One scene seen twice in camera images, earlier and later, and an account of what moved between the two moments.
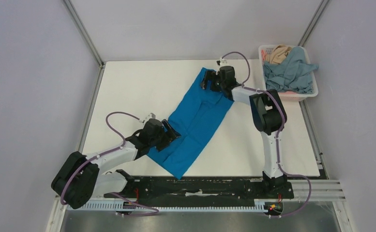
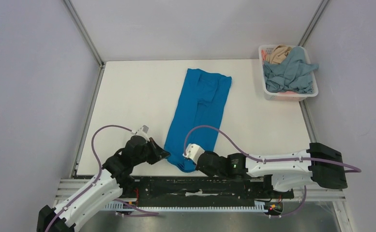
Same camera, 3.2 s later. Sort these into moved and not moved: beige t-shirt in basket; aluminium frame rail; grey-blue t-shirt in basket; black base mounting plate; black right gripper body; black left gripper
Moved: black left gripper; black right gripper body
Not moved: grey-blue t-shirt in basket; aluminium frame rail; beige t-shirt in basket; black base mounting plate
